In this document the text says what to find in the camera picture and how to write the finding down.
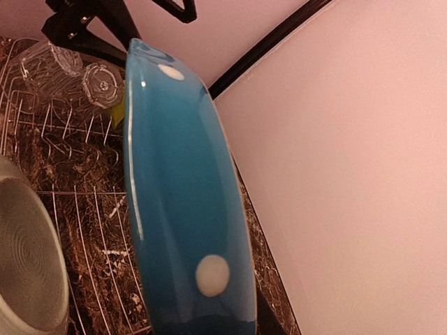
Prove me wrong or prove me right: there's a left black frame post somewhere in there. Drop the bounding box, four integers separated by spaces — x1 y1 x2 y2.
208 0 331 100

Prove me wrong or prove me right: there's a clear faceted glass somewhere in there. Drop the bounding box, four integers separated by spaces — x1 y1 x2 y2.
65 61 124 109

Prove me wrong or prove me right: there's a lime green bowl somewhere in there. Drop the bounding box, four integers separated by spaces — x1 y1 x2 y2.
108 81 126 130

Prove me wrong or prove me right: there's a clear ribbed glass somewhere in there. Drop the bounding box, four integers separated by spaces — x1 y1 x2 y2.
18 41 85 102

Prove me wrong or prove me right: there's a pale green plate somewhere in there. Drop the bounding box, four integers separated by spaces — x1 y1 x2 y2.
1 156 69 334

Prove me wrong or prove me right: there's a blue polka dot plate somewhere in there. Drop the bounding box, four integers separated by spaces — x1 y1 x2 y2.
123 38 257 334

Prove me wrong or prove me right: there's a metal wire dish rack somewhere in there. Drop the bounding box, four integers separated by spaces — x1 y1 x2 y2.
1 37 152 334

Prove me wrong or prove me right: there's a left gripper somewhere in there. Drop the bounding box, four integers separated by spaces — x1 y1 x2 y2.
41 0 196 68

